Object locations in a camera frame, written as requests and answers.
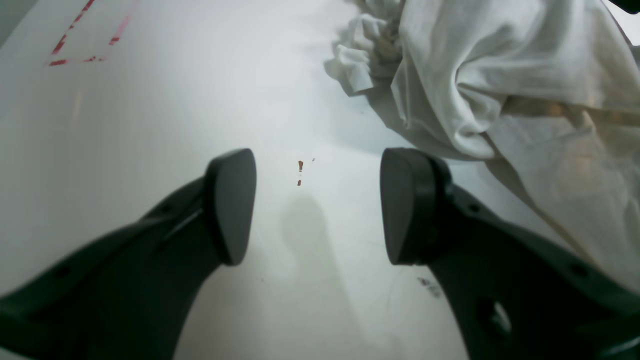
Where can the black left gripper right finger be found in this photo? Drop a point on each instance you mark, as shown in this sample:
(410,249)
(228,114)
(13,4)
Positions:
(515,295)

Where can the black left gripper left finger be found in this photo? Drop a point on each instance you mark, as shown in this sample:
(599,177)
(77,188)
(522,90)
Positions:
(127,294)

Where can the white T-shirt with yellow logo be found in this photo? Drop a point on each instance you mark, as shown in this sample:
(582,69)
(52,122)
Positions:
(550,86)

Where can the red tape rectangle marking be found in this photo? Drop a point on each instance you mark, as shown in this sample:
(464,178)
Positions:
(94,33)

